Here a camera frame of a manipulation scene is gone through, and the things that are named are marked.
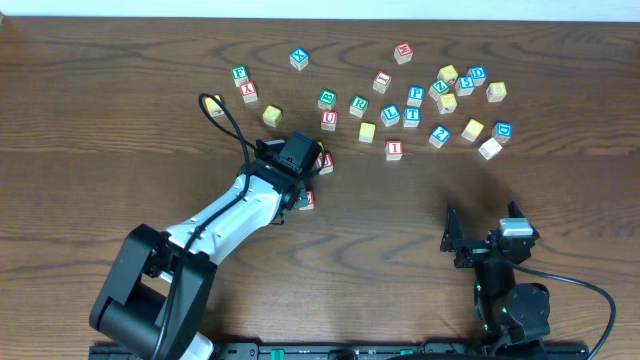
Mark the red I block lower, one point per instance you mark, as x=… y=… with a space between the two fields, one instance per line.
x=394 y=150

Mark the green R block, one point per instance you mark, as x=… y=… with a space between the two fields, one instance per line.
x=358 y=106

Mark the red E block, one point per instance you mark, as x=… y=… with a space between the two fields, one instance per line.
x=307 y=202

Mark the red i block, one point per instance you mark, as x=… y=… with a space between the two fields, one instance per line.
x=381 y=82
x=394 y=150

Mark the red block top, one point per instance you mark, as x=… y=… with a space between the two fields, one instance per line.
x=403 y=53

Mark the white block right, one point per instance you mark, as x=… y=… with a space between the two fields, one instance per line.
x=490 y=148

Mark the blue D block lower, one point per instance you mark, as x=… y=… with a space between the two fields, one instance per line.
x=502 y=132

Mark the blue 2 block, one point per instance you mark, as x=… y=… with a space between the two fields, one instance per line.
x=439 y=136

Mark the red U block upper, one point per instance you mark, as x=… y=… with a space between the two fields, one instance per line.
x=329 y=120

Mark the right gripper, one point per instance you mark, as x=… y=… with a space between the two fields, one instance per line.
x=480 y=251

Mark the yellow block top right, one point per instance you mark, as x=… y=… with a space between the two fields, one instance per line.
x=448 y=74

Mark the blue L block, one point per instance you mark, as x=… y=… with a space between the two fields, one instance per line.
x=390 y=115

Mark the yellow block far left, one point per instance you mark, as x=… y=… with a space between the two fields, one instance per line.
x=212 y=105

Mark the red Y block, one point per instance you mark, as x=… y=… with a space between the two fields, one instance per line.
x=249 y=92

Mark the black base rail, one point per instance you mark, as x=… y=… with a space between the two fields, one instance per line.
x=252 y=351

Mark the blue T block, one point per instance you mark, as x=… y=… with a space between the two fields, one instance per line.
x=412 y=117

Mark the red I block upper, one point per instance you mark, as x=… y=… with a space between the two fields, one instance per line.
x=381 y=82

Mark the green F block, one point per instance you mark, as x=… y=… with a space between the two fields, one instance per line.
x=240 y=75

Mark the yellow block below Z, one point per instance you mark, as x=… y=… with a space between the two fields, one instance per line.
x=447 y=103

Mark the green Z block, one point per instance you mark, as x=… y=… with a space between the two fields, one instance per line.
x=437 y=89

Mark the yellow 8 block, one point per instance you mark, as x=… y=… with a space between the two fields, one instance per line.
x=496 y=92

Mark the red U block lower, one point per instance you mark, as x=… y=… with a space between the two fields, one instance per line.
x=325 y=164

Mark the yellow O block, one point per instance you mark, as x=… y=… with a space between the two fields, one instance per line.
x=272 y=116

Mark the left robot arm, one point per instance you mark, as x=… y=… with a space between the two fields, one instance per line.
x=154 y=297

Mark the blue P block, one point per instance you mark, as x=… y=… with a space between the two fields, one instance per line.
x=416 y=96

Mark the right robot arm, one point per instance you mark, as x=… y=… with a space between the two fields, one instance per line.
x=512 y=313

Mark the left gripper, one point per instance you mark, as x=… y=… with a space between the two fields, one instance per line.
x=302 y=191

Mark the blue d block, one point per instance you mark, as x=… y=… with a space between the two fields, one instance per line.
x=478 y=75
x=502 y=132

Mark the plain yellow block centre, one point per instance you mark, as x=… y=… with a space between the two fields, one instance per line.
x=367 y=132

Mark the green B block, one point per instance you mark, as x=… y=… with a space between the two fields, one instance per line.
x=327 y=100

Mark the blue D block upper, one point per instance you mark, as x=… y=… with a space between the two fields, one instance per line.
x=478 y=75

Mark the blue 5 block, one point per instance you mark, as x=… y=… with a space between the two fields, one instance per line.
x=464 y=86

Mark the red u block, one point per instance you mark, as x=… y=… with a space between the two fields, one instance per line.
x=325 y=164
x=329 y=120

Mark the blue X block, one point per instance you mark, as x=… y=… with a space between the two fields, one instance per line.
x=299 y=59

